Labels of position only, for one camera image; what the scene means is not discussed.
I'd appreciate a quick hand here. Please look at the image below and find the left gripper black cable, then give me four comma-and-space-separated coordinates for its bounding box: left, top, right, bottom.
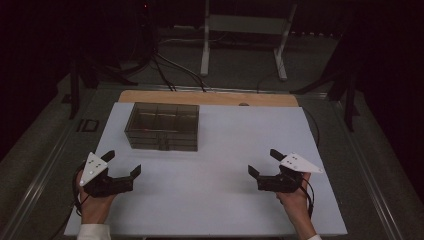
71, 161, 88, 218

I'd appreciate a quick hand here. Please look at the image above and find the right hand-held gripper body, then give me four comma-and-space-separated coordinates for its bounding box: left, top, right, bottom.
256, 152, 324, 194

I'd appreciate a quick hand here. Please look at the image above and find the person's right hand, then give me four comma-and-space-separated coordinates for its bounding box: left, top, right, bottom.
275, 172, 317, 240

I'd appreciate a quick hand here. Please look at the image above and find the wooden table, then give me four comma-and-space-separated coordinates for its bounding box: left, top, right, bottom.
118, 89, 300, 108

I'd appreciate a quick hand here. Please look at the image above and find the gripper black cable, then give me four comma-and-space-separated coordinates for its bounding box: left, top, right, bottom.
298, 174, 316, 220
71, 161, 88, 218

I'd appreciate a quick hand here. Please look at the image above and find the white metal stand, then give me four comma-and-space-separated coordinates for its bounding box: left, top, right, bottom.
199, 0, 299, 82

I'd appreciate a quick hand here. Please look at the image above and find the black floor stand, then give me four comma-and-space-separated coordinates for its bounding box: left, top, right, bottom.
68, 54, 140, 121
289, 61, 362, 133

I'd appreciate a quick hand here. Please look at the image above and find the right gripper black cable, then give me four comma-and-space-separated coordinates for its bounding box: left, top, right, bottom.
298, 174, 316, 220

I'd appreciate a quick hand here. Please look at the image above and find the dark transparent drawer box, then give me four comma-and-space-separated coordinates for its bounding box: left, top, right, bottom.
124, 102, 200, 153

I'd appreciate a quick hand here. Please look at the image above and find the black cable beside table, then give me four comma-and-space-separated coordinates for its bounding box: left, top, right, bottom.
303, 108, 321, 150

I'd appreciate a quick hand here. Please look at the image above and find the grey floor cable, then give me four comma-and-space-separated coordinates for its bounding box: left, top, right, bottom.
155, 52, 208, 93

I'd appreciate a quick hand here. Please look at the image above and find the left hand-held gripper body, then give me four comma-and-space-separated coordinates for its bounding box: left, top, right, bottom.
78, 151, 135, 199

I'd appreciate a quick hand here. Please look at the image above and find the black floor socket plate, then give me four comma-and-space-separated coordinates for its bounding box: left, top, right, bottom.
76, 118, 100, 133

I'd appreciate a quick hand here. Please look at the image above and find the person's left hand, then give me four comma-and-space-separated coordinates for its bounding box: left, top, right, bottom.
75, 169, 118, 225

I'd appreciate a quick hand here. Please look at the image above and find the thin black floor cable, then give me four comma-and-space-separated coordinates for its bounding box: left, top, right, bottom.
255, 63, 285, 94

